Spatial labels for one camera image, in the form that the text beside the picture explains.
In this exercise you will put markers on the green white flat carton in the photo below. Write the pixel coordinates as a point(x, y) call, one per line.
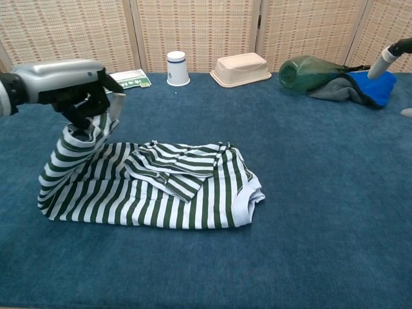
point(132, 78)

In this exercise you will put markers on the green plastic bottle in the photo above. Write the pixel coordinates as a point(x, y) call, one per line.
point(305, 74)

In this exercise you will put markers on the beige plastic tray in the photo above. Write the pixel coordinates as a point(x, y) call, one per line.
point(239, 69)

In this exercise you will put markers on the green white striped T-shirt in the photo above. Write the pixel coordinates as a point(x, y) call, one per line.
point(145, 199)

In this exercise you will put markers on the bamboo screen panel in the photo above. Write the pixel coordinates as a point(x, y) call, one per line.
point(196, 32)
point(312, 29)
point(376, 22)
point(64, 35)

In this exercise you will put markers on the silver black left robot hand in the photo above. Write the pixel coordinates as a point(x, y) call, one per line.
point(58, 80)

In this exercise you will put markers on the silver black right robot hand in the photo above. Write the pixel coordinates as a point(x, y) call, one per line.
point(381, 64)

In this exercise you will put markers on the blue grey cloth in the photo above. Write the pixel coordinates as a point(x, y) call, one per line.
point(373, 90)

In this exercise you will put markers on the blue table mat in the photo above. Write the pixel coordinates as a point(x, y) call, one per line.
point(193, 273)

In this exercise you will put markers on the white paper cup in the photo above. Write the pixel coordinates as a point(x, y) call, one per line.
point(177, 69)

